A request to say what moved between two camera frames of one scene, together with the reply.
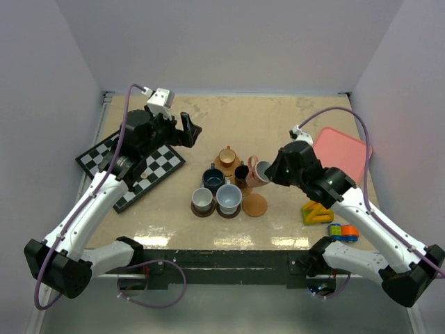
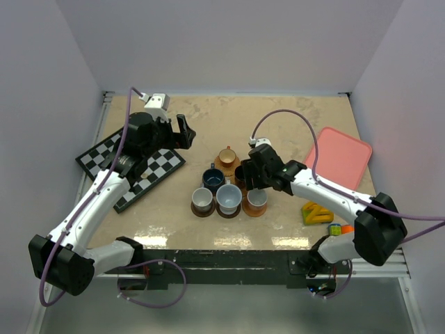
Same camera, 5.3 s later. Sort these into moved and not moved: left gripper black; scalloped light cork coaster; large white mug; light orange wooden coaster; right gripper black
Moved: right gripper black
Not moved: scalloped light cork coaster; left gripper black; large white mug; light orange wooden coaster
